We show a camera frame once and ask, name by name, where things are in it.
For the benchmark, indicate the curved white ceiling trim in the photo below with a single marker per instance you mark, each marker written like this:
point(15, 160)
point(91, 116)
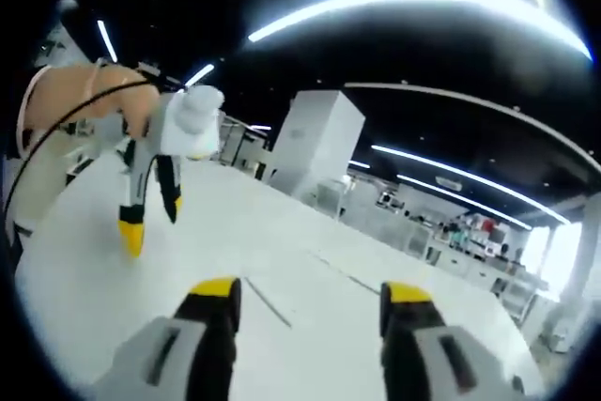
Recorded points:
point(469, 100)

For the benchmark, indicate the shorter ceiling light strip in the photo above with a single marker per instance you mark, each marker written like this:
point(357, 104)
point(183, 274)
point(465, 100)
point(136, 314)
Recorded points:
point(465, 199)

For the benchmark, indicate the bright window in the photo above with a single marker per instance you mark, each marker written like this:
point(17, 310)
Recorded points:
point(554, 260)

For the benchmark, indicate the long ceiling light strip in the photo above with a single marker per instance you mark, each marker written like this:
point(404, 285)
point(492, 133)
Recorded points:
point(469, 175)

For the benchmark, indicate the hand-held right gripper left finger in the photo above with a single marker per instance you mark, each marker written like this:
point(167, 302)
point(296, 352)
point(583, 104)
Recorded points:
point(197, 354)

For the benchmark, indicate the large white square pillar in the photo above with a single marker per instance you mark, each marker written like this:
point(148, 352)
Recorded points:
point(319, 143)

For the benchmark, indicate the grey mesh office chair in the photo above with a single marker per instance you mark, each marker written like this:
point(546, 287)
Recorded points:
point(418, 237)
point(328, 199)

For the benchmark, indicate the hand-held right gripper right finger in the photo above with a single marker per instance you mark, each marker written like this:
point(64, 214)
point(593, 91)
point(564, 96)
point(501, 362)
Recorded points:
point(418, 354)

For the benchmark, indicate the row of white cabinets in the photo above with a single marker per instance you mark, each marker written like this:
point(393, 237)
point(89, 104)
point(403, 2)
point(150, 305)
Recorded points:
point(469, 267)

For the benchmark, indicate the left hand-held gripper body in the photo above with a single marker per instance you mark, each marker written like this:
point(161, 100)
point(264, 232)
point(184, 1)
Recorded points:
point(192, 124)

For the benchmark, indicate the short ceiling light bar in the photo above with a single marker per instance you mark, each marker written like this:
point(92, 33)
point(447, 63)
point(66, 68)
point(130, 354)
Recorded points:
point(199, 75)
point(106, 40)

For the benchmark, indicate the person's left hand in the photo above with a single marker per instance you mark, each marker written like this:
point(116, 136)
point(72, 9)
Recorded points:
point(134, 100)

